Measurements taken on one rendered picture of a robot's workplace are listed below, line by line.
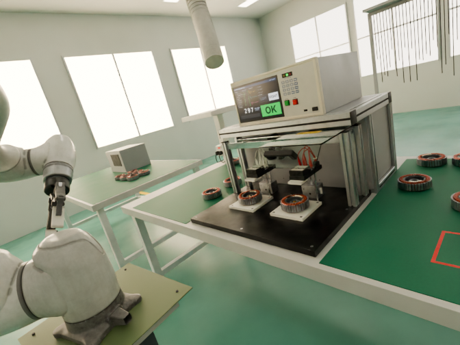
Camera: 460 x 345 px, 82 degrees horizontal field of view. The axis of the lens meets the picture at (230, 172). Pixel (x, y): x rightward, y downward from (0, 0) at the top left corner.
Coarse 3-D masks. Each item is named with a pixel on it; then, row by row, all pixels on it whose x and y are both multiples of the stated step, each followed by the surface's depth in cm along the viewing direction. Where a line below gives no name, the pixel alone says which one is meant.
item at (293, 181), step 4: (320, 164) 113; (292, 168) 110; (296, 168) 108; (316, 168) 111; (320, 168) 113; (292, 172) 107; (296, 172) 106; (300, 172) 105; (304, 172) 105; (308, 172) 107; (312, 172) 108; (292, 176) 108; (296, 176) 107; (300, 176) 105; (304, 176) 105; (308, 176) 106; (292, 180) 108; (296, 180) 107; (300, 180) 106; (304, 180) 105; (316, 180) 112; (292, 184) 107; (296, 184) 105; (300, 184) 104
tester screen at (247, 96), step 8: (264, 80) 111; (272, 80) 108; (240, 88) 122; (248, 88) 118; (256, 88) 115; (264, 88) 112; (272, 88) 110; (240, 96) 123; (248, 96) 120; (256, 96) 117; (240, 104) 125; (248, 104) 121; (256, 104) 118; (264, 104) 115; (280, 104) 110; (240, 112) 127; (256, 112) 120
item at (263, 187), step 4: (268, 180) 133; (272, 180) 132; (276, 180) 131; (260, 184) 133; (264, 184) 131; (272, 184) 129; (276, 184) 131; (260, 188) 134; (264, 188) 132; (272, 188) 130; (276, 188) 131; (264, 192) 133; (268, 192) 131; (272, 192) 130
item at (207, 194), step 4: (212, 188) 156; (216, 188) 153; (204, 192) 152; (208, 192) 155; (212, 192) 149; (216, 192) 148; (220, 192) 151; (204, 196) 150; (208, 196) 148; (212, 196) 148; (216, 196) 148
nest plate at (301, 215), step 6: (312, 204) 106; (318, 204) 105; (276, 210) 108; (282, 210) 107; (306, 210) 102; (312, 210) 101; (276, 216) 106; (282, 216) 103; (288, 216) 101; (294, 216) 100; (300, 216) 99; (306, 216) 98
